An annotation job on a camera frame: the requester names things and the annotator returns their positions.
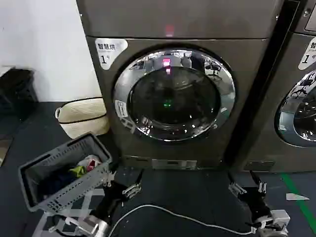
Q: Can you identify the grey dryer with number sticker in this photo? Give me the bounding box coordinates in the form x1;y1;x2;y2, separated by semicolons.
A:
75;0;288;171
243;0;316;173

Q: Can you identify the black plastic crate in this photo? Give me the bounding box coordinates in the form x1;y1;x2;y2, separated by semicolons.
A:
0;69;40;122

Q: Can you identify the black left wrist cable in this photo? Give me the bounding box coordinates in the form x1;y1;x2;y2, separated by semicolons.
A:
48;214;83;233

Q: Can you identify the grey plastic laundry basket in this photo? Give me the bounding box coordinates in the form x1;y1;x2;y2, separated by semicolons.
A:
18;133;113;213

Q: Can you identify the grey white checkered mat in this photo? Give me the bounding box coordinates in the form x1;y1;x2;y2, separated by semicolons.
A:
31;187;107;237

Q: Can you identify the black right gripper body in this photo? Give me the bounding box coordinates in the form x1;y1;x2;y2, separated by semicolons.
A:
242;189;273;220

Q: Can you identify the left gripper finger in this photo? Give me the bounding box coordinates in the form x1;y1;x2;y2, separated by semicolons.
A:
122;168;145;198
102;161;119;190

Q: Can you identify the green floor tape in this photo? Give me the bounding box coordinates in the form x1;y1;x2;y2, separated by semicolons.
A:
281;172;316;229

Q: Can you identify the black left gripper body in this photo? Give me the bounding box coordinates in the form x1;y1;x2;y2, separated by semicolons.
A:
94;181;125;222

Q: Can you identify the dark blue garment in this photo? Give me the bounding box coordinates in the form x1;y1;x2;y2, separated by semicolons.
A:
41;169;78;196

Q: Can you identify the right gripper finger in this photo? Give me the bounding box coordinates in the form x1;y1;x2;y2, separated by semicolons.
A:
249;169;268;195
226;169;247;196

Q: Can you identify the red and white garment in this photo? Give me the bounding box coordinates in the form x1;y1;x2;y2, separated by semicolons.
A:
78;155;102;173

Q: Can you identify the round glass dryer door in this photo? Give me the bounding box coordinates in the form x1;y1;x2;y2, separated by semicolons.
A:
273;70;316;148
113;48;237;142

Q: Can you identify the white cable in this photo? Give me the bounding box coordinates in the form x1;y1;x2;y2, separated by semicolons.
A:
114;204;255;237

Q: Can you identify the white paper scrap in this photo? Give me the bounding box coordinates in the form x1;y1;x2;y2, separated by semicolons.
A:
285;193;311;201

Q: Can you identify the white woven basket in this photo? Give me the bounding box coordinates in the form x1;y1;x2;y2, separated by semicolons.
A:
54;97;111;140

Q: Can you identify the green garment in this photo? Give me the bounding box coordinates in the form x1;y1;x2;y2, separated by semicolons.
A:
68;165;87;178

